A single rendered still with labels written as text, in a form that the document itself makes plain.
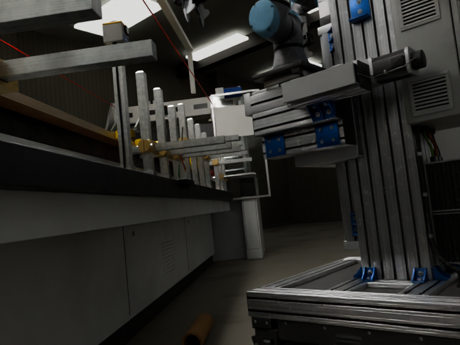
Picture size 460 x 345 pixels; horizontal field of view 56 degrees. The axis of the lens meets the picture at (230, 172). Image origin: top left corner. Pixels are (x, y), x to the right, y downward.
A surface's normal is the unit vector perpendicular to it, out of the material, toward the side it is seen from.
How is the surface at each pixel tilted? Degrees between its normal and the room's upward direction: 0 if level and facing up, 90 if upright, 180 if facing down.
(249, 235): 90
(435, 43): 90
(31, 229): 90
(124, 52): 90
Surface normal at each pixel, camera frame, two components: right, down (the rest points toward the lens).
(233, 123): -0.11, -0.07
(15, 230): 0.99, -0.11
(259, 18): -0.58, 0.11
